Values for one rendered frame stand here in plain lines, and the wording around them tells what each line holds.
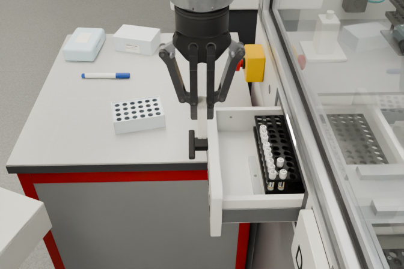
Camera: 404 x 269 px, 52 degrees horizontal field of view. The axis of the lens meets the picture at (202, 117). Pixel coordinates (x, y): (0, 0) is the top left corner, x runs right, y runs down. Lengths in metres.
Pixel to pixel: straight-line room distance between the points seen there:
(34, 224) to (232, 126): 0.43
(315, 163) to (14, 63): 2.55
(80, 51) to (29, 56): 1.73
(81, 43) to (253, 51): 0.56
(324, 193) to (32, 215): 0.50
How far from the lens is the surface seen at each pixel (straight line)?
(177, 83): 0.64
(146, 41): 1.30
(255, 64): 1.03
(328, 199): 0.60
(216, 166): 0.70
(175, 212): 1.10
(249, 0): 1.50
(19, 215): 0.82
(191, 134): 0.78
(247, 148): 0.87
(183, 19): 0.57
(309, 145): 0.67
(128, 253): 1.26
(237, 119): 0.89
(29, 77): 2.80
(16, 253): 0.82
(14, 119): 2.48
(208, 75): 0.63
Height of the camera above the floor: 1.43
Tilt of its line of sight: 39 degrees down
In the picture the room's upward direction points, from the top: straight up
